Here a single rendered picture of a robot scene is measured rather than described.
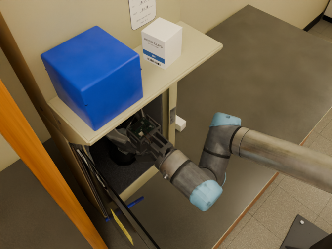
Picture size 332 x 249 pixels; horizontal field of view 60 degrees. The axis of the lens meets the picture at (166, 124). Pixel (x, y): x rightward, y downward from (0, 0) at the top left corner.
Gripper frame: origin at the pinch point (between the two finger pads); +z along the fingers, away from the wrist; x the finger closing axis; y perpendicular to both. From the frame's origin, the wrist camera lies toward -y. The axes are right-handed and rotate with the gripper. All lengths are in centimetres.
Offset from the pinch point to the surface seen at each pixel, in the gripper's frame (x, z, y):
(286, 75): -81, -20, -26
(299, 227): -73, -77, -114
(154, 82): 2.8, -17.0, 31.0
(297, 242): -63, -80, -114
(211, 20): -88, 30, -28
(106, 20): 3.9, -6.8, 38.4
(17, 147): 25.8, -15.9, 35.6
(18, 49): 18.0, -5.9, 40.1
